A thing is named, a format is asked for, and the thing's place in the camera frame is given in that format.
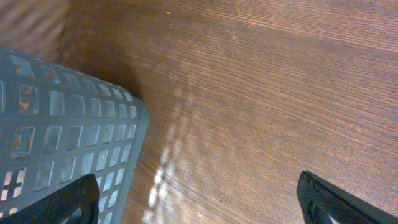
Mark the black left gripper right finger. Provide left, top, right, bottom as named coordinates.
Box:
left=297, top=171, right=397, bottom=224

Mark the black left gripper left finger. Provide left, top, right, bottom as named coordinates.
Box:
left=1, top=174, right=100, bottom=223

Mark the grey plastic mesh basket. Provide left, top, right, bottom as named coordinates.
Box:
left=1, top=47, right=149, bottom=223

